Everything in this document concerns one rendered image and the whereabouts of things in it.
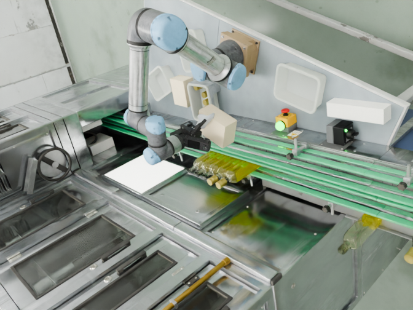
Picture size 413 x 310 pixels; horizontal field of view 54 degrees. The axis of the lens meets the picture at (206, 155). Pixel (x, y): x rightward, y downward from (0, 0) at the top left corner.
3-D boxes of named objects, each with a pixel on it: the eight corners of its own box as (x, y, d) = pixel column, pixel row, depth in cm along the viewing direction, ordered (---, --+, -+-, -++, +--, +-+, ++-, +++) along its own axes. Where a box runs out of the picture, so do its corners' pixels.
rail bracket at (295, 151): (303, 146, 178) (284, 158, 171) (302, 130, 175) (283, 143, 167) (311, 147, 175) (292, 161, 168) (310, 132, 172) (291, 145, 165)
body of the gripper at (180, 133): (190, 119, 178) (169, 130, 171) (204, 128, 174) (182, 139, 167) (189, 133, 183) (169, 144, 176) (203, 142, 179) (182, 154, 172)
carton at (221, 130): (211, 103, 184) (199, 109, 180) (236, 120, 176) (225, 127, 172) (209, 125, 192) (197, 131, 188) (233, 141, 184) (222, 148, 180)
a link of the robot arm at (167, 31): (229, 61, 184) (144, 1, 141) (254, 71, 175) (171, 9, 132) (217, 85, 185) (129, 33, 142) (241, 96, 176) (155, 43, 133)
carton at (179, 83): (184, 99, 250) (174, 104, 246) (179, 74, 243) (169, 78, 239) (196, 103, 242) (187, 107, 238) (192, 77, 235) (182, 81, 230)
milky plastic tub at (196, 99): (204, 114, 241) (193, 120, 236) (196, 78, 231) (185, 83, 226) (225, 119, 229) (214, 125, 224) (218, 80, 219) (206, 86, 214)
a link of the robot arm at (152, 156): (152, 152, 158) (154, 170, 163) (174, 141, 164) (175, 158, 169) (140, 144, 162) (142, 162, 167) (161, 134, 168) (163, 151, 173)
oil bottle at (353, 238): (368, 219, 169) (334, 254, 154) (368, 208, 166) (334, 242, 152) (381, 223, 165) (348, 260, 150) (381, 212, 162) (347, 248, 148)
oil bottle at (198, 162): (222, 153, 223) (193, 170, 211) (220, 144, 221) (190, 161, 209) (228, 155, 219) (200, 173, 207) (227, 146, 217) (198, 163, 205)
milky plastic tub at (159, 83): (154, 74, 264) (143, 77, 259) (169, 60, 246) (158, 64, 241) (166, 98, 266) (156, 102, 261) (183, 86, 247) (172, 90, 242)
